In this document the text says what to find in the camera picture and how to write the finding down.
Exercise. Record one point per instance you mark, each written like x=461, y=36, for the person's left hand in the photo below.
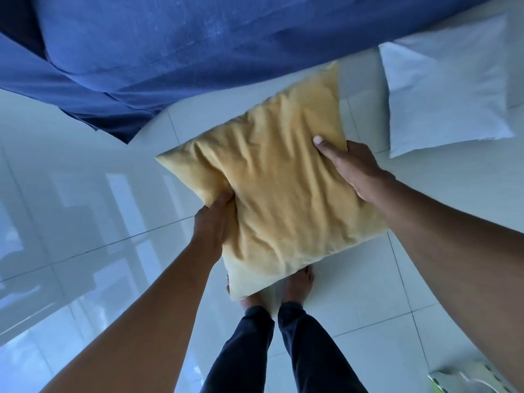
x=209, y=229

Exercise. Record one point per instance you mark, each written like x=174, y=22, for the person's right hand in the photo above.
x=355, y=167

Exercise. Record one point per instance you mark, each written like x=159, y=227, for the person's left thumb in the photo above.
x=221, y=199

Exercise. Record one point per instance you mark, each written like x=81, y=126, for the person's right thumb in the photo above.
x=330, y=148

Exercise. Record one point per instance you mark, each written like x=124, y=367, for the yellow pillow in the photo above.
x=278, y=188

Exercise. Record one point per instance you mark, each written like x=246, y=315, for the person's right forearm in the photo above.
x=458, y=261

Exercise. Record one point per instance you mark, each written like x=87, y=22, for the person's left forearm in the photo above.
x=135, y=323

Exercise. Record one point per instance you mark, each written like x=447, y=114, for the person's left foot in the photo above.
x=250, y=297

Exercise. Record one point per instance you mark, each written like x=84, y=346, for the person's foot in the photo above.
x=250, y=297
x=299, y=284

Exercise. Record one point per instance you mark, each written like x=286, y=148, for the person's right foot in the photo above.
x=299, y=284

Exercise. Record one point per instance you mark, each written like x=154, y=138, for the white pillow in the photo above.
x=446, y=85

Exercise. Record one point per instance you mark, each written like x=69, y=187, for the blue bed sheet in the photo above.
x=196, y=49

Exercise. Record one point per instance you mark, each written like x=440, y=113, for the person's dark trousers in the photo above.
x=282, y=351

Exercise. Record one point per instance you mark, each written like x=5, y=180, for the white green patterned object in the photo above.
x=470, y=378

